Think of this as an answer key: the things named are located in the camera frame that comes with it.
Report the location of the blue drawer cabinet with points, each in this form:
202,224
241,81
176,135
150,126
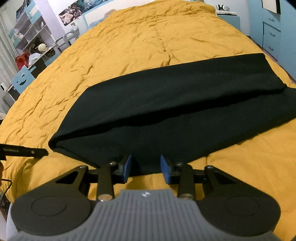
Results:
272,27

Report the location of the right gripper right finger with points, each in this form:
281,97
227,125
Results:
168,170

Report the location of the black pants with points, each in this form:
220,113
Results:
183,112

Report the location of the black white sneakers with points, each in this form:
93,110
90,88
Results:
222,7

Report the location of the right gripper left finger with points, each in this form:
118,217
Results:
123,170

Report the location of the white cubby shelf unit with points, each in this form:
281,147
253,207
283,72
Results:
32,34

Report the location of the yellow quilted bedspread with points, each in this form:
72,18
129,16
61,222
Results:
158,34

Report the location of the blue smiley chair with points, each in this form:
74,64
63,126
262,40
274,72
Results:
22,80

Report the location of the blue bedside table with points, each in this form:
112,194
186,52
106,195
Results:
230,17

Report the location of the blue white headboard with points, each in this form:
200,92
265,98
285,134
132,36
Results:
98,13

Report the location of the anime wall posters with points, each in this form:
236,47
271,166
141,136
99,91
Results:
78,8

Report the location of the red bag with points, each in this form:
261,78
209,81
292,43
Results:
22,60

